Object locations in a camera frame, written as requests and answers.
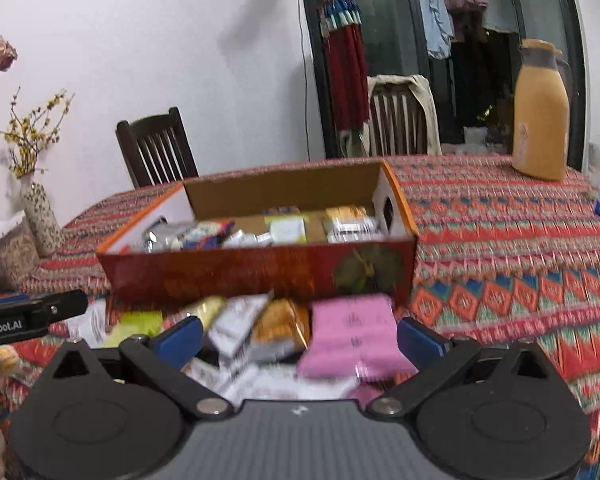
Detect dark framed glass door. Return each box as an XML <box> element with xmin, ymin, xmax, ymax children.
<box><xmin>295</xmin><ymin>0</ymin><xmax>588</xmax><ymax>171</ymax></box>

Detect red hanging firecracker decoration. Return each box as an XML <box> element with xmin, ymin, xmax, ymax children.
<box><xmin>320</xmin><ymin>0</ymin><xmax>372</xmax><ymax>133</ymax></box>

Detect yellow flower sprigs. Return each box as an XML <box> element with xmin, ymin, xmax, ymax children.
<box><xmin>0</xmin><ymin>87</ymin><xmax>76</xmax><ymax>178</ymax></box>

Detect black cable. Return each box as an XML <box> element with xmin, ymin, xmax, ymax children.
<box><xmin>297</xmin><ymin>0</ymin><xmax>313</xmax><ymax>161</ymax></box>

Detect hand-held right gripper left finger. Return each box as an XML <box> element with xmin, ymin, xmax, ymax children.
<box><xmin>50</xmin><ymin>316</ymin><xmax>233</xmax><ymax>422</ymax></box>

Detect orange snack packet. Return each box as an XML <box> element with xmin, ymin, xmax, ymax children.
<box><xmin>324</xmin><ymin>204</ymin><xmax>372</xmax><ymax>222</ymax></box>
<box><xmin>249</xmin><ymin>299</ymin><xmax>312</xmax><ymax>363</ymax></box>

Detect white hanging garment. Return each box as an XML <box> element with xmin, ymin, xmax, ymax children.
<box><xmin>482</xmin><ymin>0</ymin><xmax>521</xmax><ymax>33</ymax></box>

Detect clear glass cup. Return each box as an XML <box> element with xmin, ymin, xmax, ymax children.
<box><xmin>586</xmin><ymin>135</ymin><xmax>600</xmax><ymax>181</ymax></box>

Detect light blue hanging garment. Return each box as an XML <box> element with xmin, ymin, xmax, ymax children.
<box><xmin>415</xmin><ymin>0</ymin><xmax>456</xmax><ymax>61</ymax></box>

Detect orange cardboard box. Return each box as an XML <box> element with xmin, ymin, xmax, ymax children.
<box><xmin>96</xmin><ymin>159</ymin><xmax>421</xmax><ymax>306</ymax></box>

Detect grey white snack packet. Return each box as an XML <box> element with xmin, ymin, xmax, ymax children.
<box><xmin>325</xmin><ymin>216</ymin><xmax>387</xmax><ymax>245</ymax></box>

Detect silver blue snack packet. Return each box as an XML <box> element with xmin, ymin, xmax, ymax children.
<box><xmin>141</xmin><ymin>219</ymin><xmax>233</xmax><ymax>255</ymax></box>

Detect yellow thermos jug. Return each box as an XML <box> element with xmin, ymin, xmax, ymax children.
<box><xmin>511</xmin><ymin>38</ymin><xmax>571</xmax><ymax>182</ymax></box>

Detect small white green packet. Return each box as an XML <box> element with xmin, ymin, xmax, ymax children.
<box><xmin>269</xmin><ymin>216</ymin><xmax>307</xmax><ymax>244</ymax></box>

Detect speckled ceramic vase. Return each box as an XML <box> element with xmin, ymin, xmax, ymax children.
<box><xmin>21</xmin><ymin>172</ymin><xmax>65</xmax><ymax>258</ymax></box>

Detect dark wooden chair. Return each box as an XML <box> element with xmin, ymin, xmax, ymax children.
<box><xmin>115</xmin><ymin>106</ymin><xmax>201</xmax><ymax>189</ymax></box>

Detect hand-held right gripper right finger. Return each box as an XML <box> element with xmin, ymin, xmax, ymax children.
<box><xmin>369</xmin><ymin>317</ymin><xmax>548</xmax><ymax>422</ymax></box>

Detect white green snack packet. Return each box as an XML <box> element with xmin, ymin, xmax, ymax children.
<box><xmin>102</xmin><ymin>310</ymin><xmax>164</xmax><ymax>348</ymax></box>

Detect pink snack packet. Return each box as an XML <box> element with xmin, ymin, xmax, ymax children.
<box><xmin>296</xmin><ymin>294</ymin><xmax>420</xmax><ymax>382</ymax></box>

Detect wooden chair with beige cloth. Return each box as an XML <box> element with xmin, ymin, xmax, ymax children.
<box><xmin>367</xmin><ymin>74</ymin><xmax>443</xmax><ymax>156</ymax></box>

